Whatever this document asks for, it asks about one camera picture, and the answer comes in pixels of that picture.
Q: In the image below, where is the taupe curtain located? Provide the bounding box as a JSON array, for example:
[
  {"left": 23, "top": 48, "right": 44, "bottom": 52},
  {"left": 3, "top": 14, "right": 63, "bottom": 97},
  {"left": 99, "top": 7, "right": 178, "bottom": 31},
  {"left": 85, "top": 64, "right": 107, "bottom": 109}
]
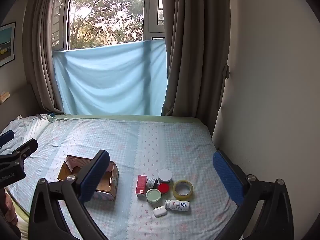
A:
[
  {"left": 22, "top": 0, "right": 75, "bottom": 113},
  {"left": 161, "top": 0, "right": 231, "bottom": 130}
]

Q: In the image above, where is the dark jar with white label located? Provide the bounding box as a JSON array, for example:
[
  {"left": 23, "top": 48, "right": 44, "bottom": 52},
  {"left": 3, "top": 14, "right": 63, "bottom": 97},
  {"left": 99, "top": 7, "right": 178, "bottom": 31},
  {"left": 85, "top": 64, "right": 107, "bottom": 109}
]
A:
[{"left": 146, "top": 177, "right": 159, "bottom": 189}]

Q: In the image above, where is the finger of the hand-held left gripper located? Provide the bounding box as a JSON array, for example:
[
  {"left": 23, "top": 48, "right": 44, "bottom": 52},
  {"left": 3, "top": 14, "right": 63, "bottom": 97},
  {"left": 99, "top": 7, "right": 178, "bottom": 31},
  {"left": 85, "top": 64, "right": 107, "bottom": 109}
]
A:
[
  {"left": 10, "top": 139, "right": 38, "bottom": 162},
  {"left": 0, "top": 130, "right": 15, "bottom": 148}
]

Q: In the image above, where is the beige headboard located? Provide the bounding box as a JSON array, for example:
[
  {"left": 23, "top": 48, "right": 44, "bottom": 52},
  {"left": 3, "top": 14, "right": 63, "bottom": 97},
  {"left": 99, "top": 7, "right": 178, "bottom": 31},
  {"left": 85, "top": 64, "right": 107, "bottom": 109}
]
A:
[{"left": 0, "top": 83, "right": 35, "bottom": 130}]

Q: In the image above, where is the framed wall poster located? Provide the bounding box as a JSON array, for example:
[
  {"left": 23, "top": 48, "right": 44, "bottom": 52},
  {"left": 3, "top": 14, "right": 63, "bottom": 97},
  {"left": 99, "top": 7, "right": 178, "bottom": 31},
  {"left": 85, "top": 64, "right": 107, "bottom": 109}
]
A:
[{"left": 0, "top": 21, "right": 17, "bottom": 68}]

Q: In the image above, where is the checked floral bed sheet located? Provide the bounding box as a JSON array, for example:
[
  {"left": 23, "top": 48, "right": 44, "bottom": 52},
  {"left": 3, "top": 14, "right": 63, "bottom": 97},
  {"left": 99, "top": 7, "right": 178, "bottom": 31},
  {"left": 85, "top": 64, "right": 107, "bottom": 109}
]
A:
[{"left": 0, "top": 114, "right": 241, "bottom": 240}]

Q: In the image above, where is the cardboard box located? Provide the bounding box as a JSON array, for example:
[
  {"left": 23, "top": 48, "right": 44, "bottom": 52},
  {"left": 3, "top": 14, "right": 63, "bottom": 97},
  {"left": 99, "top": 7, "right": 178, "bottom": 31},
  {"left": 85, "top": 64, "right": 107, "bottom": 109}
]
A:
[{"left": 57, "top": 155, "right": 119, "bottom": 202}]

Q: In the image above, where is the person's left hand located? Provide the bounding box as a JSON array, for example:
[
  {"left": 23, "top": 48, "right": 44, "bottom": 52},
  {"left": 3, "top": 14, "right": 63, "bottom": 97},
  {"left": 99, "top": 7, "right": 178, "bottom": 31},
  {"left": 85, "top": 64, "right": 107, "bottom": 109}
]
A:
[{"left": 0, "top": 194, "right": 19, "bottom": 227}]

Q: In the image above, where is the yellow tape roll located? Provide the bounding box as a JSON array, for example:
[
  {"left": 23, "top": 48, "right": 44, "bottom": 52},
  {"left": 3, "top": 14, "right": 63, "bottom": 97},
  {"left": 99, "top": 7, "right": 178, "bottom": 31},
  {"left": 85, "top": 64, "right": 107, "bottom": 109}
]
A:
[{"left": 173, "top": 179, "right": 194, "bottom": 201}]

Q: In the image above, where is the white earbuds case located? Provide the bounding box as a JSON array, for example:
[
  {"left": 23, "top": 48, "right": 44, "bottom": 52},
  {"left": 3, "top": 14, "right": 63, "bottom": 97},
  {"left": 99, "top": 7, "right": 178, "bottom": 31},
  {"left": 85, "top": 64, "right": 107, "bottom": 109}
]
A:
[{"left": 153, "top": 206, "right": 168, "bottom": 218}]

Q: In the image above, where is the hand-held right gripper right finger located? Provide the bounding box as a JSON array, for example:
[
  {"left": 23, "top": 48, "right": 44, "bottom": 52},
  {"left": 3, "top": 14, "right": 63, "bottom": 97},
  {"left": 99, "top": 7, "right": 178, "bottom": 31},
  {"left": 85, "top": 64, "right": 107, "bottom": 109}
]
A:
[{"left": 212, "top": 150, "right": 294, "bottom": 240}]

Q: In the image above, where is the green jar with white lid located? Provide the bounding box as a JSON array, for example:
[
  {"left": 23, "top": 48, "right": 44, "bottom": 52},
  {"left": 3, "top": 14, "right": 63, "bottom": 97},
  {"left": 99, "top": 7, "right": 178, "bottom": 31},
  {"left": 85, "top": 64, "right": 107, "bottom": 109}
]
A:
[{"left": 158, "top": 169, "right": 173, "bottom": 184}]

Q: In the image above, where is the light blue hanging cloth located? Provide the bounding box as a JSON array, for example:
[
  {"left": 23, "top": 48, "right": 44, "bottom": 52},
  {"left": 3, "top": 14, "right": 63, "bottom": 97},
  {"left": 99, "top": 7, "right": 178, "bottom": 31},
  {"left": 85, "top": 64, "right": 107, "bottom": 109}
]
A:
[{"left": 53, "top": 39, "right": 168, "bottom": 117}]

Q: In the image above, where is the small red carton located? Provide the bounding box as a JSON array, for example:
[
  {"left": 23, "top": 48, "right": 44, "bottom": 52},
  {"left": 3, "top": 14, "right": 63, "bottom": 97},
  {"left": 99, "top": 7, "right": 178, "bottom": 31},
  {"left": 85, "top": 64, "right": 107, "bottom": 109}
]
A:
[{"left": 136, "top": 175, "right": 148, "bottom": 197}]

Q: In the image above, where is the jar with pale green lid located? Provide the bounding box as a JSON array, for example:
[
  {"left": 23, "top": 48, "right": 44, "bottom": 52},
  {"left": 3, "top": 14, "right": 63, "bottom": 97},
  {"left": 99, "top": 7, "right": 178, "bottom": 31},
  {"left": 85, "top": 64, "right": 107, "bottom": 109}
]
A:
[{"left": 146, "top": 188, "right": 163, "bottom": 204}]

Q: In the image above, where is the white pill bottle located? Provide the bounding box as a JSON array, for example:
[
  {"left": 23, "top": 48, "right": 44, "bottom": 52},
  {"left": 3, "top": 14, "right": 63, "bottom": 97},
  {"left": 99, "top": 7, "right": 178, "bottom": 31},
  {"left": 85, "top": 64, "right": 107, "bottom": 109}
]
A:
[{"left": 164, "top": 199, "right": 190, "bottom": 212}]

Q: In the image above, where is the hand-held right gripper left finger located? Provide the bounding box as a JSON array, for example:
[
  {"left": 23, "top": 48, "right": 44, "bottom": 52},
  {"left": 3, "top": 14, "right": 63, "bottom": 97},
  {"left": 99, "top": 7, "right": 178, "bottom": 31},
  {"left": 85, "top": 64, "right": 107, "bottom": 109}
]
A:
[{"left": 28, "top": 149, "right": 111, "bottom": 240}]

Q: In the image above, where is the jar with red lid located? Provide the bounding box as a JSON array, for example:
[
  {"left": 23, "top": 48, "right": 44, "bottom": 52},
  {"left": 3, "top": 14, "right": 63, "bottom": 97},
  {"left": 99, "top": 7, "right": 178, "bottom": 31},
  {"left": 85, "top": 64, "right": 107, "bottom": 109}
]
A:
[{"left": 157, "top": 183, "right": 171, "bottom": 195}]

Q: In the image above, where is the window frame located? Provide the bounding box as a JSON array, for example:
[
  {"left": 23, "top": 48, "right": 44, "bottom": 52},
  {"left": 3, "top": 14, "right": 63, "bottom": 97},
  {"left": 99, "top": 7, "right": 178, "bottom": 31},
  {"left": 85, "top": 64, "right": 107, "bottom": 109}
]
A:
[{"left": 51, "top": 0, "right": 166, "bottom": 52}]

